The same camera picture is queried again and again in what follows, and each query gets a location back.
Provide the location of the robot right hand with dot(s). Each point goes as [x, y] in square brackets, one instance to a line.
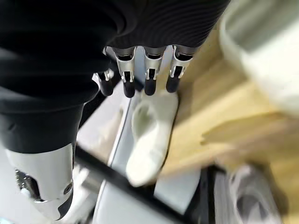
[58, 46]

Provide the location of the white shoe rack shelf board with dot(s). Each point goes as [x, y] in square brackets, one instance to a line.
[119, 210]

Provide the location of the grey and white sneaker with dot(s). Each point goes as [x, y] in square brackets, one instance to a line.
[247, 198]

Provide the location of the black shoe rack frame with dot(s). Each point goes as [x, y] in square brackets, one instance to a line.
[130, 184]

